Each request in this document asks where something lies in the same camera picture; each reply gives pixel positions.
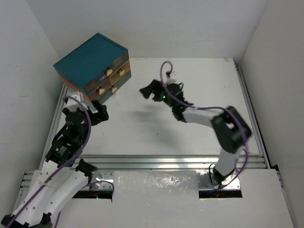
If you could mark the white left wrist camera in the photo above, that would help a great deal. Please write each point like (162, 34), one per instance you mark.
(74, 100)

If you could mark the aluminium table edge rail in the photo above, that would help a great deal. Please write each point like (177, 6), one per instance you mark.
(149, 162)

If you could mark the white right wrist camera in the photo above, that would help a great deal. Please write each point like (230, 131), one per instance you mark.
(170, 74)

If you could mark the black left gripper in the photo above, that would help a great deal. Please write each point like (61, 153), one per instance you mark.
(94, 115)

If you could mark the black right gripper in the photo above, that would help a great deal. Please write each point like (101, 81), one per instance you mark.
(155, 87)

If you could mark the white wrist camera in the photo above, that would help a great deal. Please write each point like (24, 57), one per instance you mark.
(74, 100)
(170, 74)

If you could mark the teal drawer organizer box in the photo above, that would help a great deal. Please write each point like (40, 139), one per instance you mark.
(97, 68)

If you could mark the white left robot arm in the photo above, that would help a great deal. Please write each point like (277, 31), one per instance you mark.
(57, 183)

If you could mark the white foam cover panel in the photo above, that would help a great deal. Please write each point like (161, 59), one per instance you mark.
(151, 185)

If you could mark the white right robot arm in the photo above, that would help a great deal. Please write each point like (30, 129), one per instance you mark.
(230, 129)

